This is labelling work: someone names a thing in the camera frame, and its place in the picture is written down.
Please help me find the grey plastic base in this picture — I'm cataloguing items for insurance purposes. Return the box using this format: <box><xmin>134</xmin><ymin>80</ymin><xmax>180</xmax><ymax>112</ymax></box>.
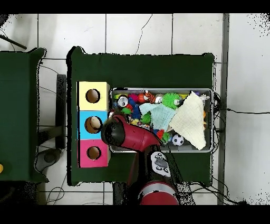
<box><xmin>34</xmin><ymin>148</ymin><xmax>62</xmax><ymax>172</ymax></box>

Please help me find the wooden box with three holes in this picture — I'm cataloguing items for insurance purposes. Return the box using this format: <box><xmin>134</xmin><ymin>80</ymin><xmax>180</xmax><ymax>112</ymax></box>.
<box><xmin>76</xmin><ymin>81</ymin><xmax>111</xmax><ymax>169</ymax></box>

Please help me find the thin black cable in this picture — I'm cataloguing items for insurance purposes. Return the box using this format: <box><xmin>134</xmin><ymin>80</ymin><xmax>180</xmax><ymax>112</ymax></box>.
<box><xmin>226</xmin><ymin>107</ymin><xmax>270</xmax><ymax>115</ymax></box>

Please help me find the tiger plush toy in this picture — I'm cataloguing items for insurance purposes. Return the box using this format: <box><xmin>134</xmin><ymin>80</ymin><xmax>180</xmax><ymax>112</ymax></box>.
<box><xmin>143</xmin><ymin>90</ymin><xmax>157</xmax><ymax>104</ymax></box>

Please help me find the grey metal rail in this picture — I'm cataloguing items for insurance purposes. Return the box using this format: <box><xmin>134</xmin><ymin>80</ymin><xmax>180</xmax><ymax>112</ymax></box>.
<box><xmin>217</xmin><ymin>13</ymin><xmax>230</xmax><ymax>205</ymax></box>

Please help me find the mint knitted cloth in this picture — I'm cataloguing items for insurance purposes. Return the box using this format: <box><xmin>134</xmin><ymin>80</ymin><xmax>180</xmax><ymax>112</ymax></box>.
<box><xmin>139</xmin><ymin>102</ymin><xmax>178</xmax><ymax>130</ymax></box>

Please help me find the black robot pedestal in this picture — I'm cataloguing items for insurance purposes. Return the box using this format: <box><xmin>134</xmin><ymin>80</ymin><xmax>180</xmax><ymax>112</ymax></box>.
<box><xmin>112</xmin><ymin>181</ymin><xmax>140</xmax><ymax>205</ymax></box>

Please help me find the large multicolour spiky caterpillar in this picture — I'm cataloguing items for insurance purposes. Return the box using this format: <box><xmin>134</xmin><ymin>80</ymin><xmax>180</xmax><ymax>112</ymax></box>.
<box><xmin>121</xmin><ymin>93</ymin><xmax>141</xmax><ymax>120</ymax></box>

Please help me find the dark green side tablecloth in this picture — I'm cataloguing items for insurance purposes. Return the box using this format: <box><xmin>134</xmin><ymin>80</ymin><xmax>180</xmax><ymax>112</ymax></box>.
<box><xmin>0</xmin><ymin>47</ymin><xmax>49</xmax><ymax>183</ymax></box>

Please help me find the clear mesh bin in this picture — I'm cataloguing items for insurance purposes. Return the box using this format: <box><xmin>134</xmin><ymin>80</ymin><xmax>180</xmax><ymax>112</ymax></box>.
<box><xmin>109</xmin><ymin>87</ymin><xmax>214</xmax><ymax>153</ymax></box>

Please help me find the black stand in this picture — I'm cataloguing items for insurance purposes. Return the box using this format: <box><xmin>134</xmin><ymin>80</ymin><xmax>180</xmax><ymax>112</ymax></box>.
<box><xmin>37</xmin><ymin>73</ymin><xmax>68</xmax><ymax>150</ymax></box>

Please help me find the green spiky ball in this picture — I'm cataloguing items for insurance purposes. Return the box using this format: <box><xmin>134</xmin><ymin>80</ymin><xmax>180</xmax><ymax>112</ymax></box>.
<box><xmin>161</xmin><ymin>92</ymin><xmax>182</xmax><ymax>110</ymax></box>

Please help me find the small multicolour spiky caterpillar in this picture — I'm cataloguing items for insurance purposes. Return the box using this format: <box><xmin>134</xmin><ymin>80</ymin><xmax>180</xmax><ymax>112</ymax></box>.
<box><xmin>152</xmin><ymin>128</ymin><xmax>172</xmax><ymax>143</ymax></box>

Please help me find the small soccer ball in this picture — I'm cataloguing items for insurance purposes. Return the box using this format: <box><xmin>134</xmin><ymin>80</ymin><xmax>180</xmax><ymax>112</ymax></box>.
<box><xmin>171</xmin><ymin>134</ymin><xmax>185</xmax><ymax>146</ymax></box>

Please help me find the black rod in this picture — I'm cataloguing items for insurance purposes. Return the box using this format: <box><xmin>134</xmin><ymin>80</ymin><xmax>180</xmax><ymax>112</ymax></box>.
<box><xmin>0</xmin><ymin>34</ymin><xmax>27</xmax><ymax>50</ymax></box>

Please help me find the cream knitted cloth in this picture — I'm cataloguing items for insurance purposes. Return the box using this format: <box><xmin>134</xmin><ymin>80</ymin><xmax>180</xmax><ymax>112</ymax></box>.
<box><xmin>169</xmin><ymin>90</ymin><xmax>207</xmax><ymax>151</ymax></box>

